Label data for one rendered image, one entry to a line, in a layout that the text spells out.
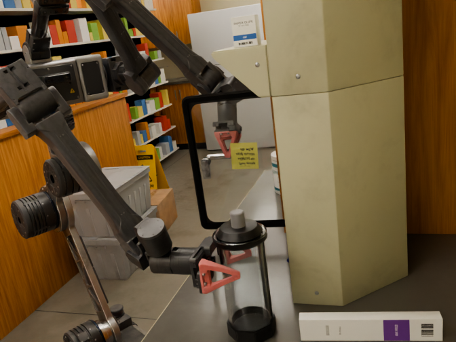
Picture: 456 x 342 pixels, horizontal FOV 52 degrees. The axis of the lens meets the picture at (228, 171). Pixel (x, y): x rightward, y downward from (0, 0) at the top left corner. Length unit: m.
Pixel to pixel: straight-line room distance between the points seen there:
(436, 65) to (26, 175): 2.56
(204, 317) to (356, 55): 0.65
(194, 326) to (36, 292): 2.34
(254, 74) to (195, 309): 0.55
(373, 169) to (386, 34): 0.28
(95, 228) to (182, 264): 2.34
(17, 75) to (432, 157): 1.02
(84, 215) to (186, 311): 2.22
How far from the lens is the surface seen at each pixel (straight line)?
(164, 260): 0.99
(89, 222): 3.29
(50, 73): 1.65
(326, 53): 0.91
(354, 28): 0.96
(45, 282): 3.40
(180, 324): 1.10
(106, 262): 3.37
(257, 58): 0.94
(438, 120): 1.31
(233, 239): 0.89
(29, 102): 1.05
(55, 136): 1.04
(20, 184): 3.19
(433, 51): 1.29
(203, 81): 1.35
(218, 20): 6.09
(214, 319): 1.09
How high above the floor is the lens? 1.55
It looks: 17 degrees down
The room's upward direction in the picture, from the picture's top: 8 degrees counter-clockwise
